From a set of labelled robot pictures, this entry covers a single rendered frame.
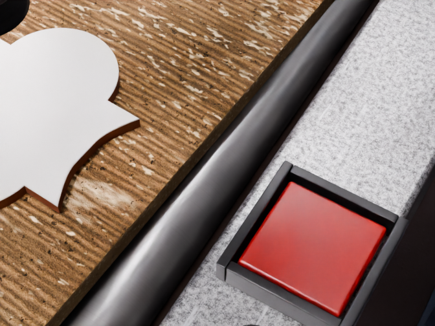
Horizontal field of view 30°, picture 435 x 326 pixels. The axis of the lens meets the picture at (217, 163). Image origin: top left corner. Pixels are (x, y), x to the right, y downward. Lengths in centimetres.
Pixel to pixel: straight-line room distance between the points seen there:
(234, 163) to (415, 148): 11
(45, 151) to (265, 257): 13
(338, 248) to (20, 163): 18
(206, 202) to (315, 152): 7
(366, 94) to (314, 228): 11
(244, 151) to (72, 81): 11
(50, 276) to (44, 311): 2
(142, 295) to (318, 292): 9
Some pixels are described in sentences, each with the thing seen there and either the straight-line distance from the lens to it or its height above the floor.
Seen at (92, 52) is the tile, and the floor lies 94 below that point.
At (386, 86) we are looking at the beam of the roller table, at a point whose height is 92.
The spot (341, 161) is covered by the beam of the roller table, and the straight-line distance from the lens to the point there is 48.
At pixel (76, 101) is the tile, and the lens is 47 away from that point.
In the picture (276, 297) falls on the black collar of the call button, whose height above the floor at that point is 93.
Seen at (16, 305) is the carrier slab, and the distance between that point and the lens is 42.
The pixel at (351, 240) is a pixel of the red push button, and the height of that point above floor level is 93.
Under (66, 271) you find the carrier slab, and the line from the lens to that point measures 42.
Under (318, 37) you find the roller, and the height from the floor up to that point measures 92.
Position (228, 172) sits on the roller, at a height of 92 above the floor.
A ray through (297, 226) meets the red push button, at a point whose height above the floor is 93.
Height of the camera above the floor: 131
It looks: 56 degrees down
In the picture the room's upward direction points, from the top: 1 degrees clockwise
